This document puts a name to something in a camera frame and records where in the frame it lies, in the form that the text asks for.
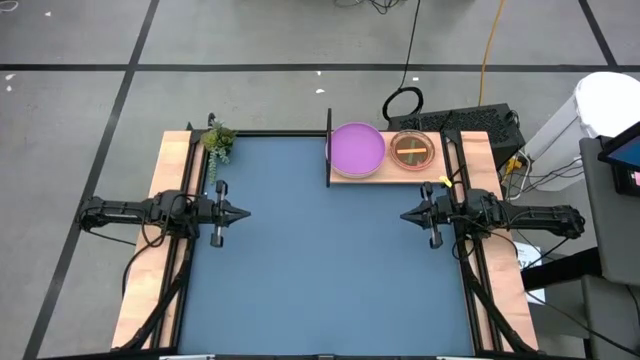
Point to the yellow power plug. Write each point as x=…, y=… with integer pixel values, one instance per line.
x=512, y=166

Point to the grey cart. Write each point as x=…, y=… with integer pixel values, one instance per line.
x=620, y=240

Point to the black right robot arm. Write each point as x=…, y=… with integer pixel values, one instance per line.
x=540, y=217

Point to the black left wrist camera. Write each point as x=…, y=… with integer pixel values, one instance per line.
x=206, y=214

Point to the blue table mat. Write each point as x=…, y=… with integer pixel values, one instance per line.
x=325, y=275

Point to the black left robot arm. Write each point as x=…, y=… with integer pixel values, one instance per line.
x=120, y=210

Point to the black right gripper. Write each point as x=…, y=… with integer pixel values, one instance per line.
x=434, y=235

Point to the black tablet monitor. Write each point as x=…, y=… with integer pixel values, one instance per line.
x=625, y=155

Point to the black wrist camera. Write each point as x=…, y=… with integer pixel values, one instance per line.
x=206, y=214
x=450, y=212

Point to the white round bin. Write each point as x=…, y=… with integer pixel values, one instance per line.
x=607, y=100

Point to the potted green plant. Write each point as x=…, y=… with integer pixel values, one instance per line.
x=218, y=140

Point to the black perforated computer case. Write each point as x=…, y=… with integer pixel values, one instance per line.
x=475, y=120

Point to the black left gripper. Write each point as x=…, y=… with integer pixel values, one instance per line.
x=218, y=235

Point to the orange transparent plate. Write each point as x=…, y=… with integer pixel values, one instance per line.
x=412, y=150

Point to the purple plate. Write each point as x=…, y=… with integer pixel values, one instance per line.
x=356, y=149

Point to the white paper sheet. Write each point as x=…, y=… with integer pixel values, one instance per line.
x=529, y=260

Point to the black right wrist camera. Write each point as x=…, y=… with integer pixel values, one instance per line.
x=450, y=212

